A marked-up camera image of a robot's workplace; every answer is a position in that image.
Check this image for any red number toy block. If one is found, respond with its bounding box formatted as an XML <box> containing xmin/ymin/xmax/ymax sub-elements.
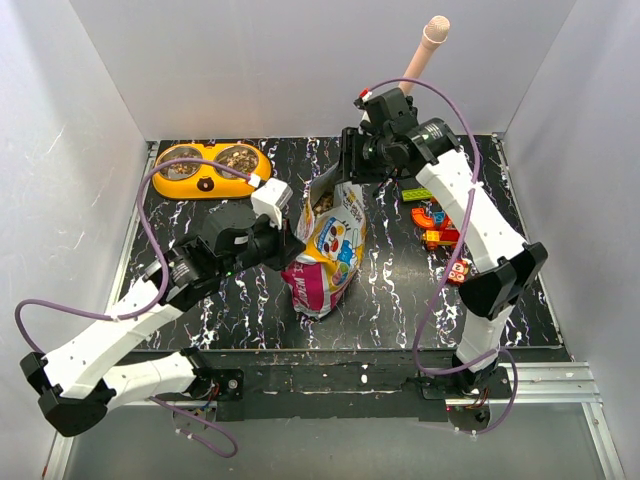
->
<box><xmin>447</xmin><ymin>258</ymin><xmax>471</xmax><ymax>286</ymax></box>

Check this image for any lime green toy plate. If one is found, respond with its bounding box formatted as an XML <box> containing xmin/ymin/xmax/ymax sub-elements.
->
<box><xmin>401</xmin><ymin>188</ymin><xmax>433</xmax><ymax>202</ymax></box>

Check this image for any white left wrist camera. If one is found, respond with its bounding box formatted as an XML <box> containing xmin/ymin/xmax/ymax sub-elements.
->
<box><xmin>250</xmin><ymin>178</ymin><xmax>293</xmax><ymax>230</ymax></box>

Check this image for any pink microphone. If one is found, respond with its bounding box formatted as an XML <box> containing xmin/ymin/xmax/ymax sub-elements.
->
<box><xmin>403</xmin><ymin>15</ymin><xmax>451</xmax><ymax>79</ymax></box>

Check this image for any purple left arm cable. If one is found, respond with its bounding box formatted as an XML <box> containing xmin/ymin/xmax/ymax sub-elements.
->
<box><xmin>14</xmin><ymin>160</ymin><xmax>266</xmax><ymax>459</ymax></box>

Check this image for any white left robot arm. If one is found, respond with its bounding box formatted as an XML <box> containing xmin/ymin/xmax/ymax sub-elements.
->
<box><xmin>20</xmin><ymin>205</ymin><xmax>305</xmax><ymax>437</ymax></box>

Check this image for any red toy brick vehicle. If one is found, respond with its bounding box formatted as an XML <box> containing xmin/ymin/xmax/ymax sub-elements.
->
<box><xmin>421</xmin><ymin>217</ymin><xmax>460</xmax><ymax>250</ymax></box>

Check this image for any yellow double pet bowl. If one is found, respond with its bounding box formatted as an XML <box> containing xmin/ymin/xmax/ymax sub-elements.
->
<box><xmin>152</xmin><ymin>143</ymin><xmax>272</xmax><ymax>201</ymax></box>

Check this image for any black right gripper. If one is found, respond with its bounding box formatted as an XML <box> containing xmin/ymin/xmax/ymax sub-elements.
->
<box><xmin>332</xmin><ymin>127</ymin><xmax>392</xmax><ymax>185</ymax></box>

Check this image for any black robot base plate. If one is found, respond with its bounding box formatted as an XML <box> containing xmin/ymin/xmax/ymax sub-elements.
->
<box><xmin>186</xmin><ymin>348</ymin><xmax>512</xmax><ymax>422</ymax></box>

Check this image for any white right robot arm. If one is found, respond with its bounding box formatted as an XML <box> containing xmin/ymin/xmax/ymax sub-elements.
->
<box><xmin>338</xmin><ymin>118</ymin><xmax>548</xmax><ymax>398</ymax></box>

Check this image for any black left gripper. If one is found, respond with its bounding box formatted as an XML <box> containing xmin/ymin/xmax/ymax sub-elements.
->
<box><xmin>219</xmin><ymin>209</ymin><xmax>308</xmax><ymax>280</ymax></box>

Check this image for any cat food bag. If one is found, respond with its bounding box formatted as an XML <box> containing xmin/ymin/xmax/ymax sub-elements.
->
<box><xmin>282</xmin><ymin>165</ymin><xmax>367</xmax><ymax>319</ymax></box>

